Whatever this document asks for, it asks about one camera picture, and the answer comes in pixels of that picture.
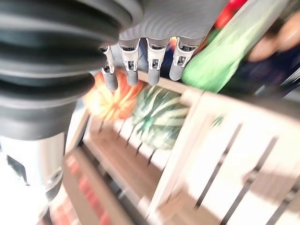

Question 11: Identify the green vegetable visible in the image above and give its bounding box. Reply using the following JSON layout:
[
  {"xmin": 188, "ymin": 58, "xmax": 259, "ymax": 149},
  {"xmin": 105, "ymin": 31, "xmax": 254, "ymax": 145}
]
[{"xmin": 181, "ymin": 0, "xmax": 285, "ymax": 93}]

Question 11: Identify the brown potato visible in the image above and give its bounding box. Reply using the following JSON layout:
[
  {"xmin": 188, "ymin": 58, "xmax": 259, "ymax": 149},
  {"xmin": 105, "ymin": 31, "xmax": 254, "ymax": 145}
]
[{"xmin": 248, "ymin": 11, "xmax": 300, "ymax": 63}]

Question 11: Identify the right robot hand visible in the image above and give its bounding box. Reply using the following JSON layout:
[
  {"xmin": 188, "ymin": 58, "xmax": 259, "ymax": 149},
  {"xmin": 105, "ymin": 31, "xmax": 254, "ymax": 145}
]
[{"xmin": 0, "ymin": 0, "xmax": 232, "ymax": 202}]

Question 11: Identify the striped green watermelon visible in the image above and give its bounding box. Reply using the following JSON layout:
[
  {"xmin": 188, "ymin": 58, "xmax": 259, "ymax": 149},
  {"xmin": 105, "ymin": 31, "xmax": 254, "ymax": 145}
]
[{"xmin": 131, "ymin": 85, "xmax": 190, "ymax": 150}]

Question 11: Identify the wooden slatted produce shelf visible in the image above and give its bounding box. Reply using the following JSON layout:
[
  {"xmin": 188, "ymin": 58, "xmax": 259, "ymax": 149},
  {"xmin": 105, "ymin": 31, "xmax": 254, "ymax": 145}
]
[{"xmin": 62, "ymin": 69, "xmax": 300, "ymax": 225}]

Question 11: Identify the red pepper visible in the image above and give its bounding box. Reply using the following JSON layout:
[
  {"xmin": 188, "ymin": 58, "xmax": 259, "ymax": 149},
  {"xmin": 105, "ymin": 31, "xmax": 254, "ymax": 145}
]
[{"xmin": 214, "ymin": 0, "xmax": 248, "ymax": 30}]

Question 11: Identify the orange pumpkin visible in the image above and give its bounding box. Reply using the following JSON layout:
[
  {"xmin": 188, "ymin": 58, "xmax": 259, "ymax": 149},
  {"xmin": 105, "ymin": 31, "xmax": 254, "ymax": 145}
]
[{"xmin": 83, "ymin": 69, "xmax": 146, "ymax": 121}]

